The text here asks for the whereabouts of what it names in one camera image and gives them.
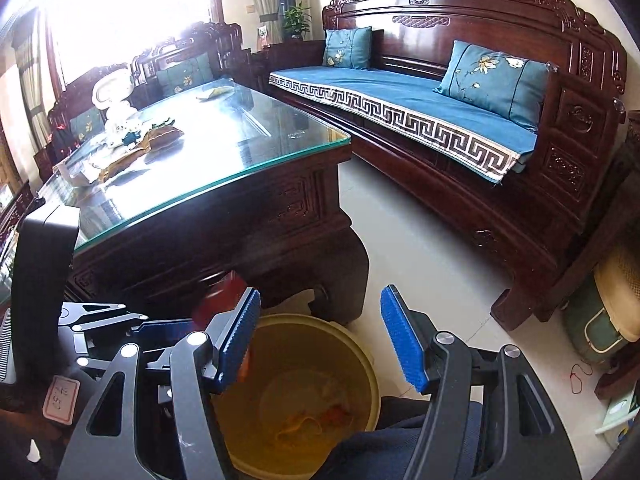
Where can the carved wooden sofa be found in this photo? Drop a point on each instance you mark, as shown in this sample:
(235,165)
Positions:
(450,185)

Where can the dark wooden cabinet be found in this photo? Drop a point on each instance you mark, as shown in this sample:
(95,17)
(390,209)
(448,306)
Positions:
(620,200)

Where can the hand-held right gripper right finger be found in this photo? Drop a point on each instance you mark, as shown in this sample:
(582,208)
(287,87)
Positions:
(402,342)

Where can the wooden coffee table glass top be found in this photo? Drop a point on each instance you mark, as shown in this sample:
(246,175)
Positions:
(300,200)

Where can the red box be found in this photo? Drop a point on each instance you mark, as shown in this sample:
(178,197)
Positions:
(220,295)

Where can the blue patterned seat cushion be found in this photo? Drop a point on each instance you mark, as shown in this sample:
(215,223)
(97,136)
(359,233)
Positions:
(400,95)

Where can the white ceramic ornament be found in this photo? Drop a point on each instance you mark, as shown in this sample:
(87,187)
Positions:
(114,95)

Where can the green wrapper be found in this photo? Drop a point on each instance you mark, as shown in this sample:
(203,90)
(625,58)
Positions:
(162,122)

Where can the person's right leg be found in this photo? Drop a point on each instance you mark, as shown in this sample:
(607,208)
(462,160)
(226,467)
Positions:
(390,435)

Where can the large blue floral pillow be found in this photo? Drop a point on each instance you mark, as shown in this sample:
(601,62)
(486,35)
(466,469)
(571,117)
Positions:
(495,80)

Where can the green and cream appliance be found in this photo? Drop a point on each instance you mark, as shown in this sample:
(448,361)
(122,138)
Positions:
(605,310)

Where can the yellow plastic trash bin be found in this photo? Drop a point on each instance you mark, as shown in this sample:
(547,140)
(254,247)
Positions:
(300,360)

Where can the gold wrapper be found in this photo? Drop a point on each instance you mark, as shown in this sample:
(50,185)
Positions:
(120,167)
(162,139)

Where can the yellow-green wrapper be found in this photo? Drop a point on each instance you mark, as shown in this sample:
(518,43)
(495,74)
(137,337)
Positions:
(215,93)

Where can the small blue floral pillow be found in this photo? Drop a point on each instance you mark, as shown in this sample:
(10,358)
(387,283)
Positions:
(347,47)

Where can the pale plastic wrapper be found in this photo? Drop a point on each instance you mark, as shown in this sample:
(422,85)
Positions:
(297,427)

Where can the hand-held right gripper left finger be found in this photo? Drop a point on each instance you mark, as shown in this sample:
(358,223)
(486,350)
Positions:
(240,340)

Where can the teal floral chair pillow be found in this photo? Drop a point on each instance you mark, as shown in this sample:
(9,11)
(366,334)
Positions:
(185,74)
(86,122)

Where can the carved wooden armchair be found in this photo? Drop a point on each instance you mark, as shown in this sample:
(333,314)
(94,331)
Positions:
(67,100)
(230,50)

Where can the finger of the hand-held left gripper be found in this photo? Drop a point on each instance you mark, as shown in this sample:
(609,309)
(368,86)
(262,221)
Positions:
(87,345)
(165,333)

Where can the person's striped shirt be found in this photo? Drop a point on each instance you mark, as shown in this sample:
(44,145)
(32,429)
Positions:
(5,345)

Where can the green potted plant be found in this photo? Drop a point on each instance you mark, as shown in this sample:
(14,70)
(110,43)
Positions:
(297,20)

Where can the white paper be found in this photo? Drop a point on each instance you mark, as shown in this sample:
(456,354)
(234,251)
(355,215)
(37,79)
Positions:
(75,172)

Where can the wooden side table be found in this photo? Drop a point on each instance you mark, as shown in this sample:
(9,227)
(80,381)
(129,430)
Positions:
(285,57)

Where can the orange wrapper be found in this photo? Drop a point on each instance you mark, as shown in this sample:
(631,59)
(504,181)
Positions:
(336,415)

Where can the white plastic box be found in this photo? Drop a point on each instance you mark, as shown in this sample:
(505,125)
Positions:
(620,420)

